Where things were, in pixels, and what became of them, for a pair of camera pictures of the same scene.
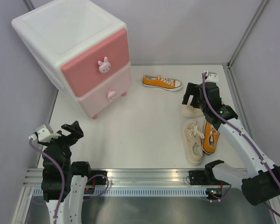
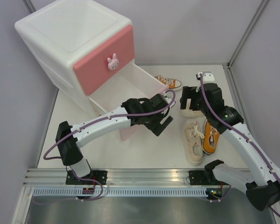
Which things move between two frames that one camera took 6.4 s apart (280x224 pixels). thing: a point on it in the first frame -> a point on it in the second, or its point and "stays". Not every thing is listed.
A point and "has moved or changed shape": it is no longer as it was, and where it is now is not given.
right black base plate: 197,178 stays
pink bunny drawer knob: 105,66 -> 113,63
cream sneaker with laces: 193,143 stays
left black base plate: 98,180 stays
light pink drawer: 91,103 -> 144,85
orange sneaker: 168,84 stays
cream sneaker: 191,115 stays
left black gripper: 76,133 -> 158,129
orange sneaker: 211,136 stays
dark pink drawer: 82,73 has moved or changed shape
